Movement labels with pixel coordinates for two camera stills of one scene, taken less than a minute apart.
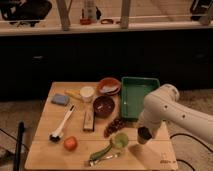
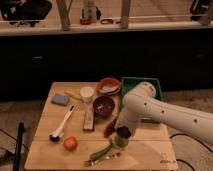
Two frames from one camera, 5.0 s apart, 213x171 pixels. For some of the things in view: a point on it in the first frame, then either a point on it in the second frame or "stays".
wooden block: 88,125 stays
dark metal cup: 143,134 to 124,132
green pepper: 101,152 stays
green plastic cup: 120,140 stays
